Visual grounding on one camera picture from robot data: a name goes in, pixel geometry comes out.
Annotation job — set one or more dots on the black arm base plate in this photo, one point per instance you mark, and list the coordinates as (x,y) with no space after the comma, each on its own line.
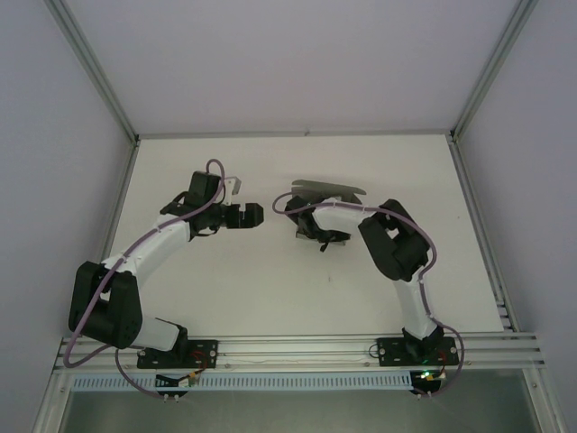
(209,349)
(390,354)

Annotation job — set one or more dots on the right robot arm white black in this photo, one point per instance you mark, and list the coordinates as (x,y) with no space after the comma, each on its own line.
(414,306)

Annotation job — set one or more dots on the aluminium mounting rail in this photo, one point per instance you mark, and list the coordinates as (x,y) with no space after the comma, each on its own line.
(293,349)

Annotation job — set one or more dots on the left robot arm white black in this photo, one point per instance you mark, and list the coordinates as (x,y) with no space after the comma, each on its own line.
(153,243)

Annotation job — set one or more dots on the aluminium frame side bar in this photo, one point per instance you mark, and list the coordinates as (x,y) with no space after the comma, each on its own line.
(119,194)
(480,221)

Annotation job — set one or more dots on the aluminium frame bar long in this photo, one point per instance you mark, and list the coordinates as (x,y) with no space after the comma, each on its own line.
(293,133)

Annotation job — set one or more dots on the aluminium frame post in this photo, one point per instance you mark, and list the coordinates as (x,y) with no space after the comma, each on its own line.
(95,67)
(491,67)

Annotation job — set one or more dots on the grey metal panel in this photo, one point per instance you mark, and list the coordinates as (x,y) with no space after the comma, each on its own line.
(293,412)

